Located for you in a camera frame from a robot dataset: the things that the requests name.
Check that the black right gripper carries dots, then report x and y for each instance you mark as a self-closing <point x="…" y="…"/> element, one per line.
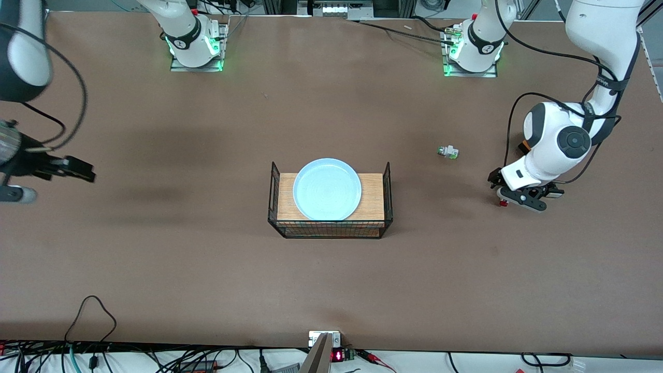
<point x="27" y="160"/>

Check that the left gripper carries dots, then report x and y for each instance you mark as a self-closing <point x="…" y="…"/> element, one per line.
<point x="494" y="178"/>

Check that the light blue round plate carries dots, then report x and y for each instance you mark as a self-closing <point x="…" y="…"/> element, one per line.
<point x="327" y="189"/>

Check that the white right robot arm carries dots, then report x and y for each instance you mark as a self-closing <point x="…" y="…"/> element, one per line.
<point x="23" y="57"/>

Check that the black white-capped push button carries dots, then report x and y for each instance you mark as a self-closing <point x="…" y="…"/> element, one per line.
<point x="557" y="194"/>

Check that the orange block with black end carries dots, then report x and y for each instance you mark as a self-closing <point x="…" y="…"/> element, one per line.
<point x="523" y="147"/>

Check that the light wooden board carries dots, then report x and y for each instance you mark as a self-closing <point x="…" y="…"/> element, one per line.
<point x="375" y="202"/>

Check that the red clip test leads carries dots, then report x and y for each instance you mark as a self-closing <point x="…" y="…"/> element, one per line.
<point x="370" y="356"/>

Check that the grey device with white lights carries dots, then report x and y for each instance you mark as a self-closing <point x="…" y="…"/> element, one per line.
<point x="336" y="9"/>

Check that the black power adapter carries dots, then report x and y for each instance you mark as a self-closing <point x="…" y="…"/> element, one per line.
<point x="199" y="367"/>

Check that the red digit display module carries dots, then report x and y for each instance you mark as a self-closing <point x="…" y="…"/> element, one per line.
<point x="337" y="355"/>

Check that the green push button switch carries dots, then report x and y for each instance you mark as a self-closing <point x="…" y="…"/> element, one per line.
<point x="448" y="152"/>

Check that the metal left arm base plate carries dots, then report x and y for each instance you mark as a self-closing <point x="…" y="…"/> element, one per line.
<point x="489" y="74"/>

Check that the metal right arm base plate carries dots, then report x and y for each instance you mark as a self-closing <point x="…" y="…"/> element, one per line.
<point x="181" y="68"/>

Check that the grey metal camera mount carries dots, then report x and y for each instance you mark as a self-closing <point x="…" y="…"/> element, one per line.
<point x="318" y="357"/>

